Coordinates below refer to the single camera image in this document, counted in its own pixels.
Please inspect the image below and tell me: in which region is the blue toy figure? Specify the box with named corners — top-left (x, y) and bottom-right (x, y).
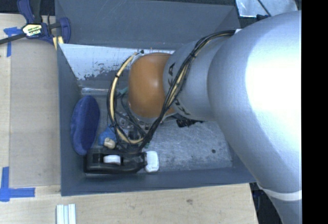
top-left (98, 125), bottom-right (117, 149)

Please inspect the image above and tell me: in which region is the blue oval sponge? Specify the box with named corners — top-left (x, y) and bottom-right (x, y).
top-left (70, 95), bottom-right (101, 156)

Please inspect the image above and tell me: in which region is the white plastic block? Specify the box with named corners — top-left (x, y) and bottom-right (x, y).
top-left (144, 150), bottom-right (160, 173)

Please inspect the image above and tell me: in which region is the grey metal bin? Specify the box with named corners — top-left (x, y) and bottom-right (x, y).
top-left (54, 0), bottom-right (258, 197)

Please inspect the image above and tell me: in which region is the pale wood flat board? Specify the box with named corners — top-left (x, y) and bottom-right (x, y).
top-left (9, 40), bottom-right (62, 188)

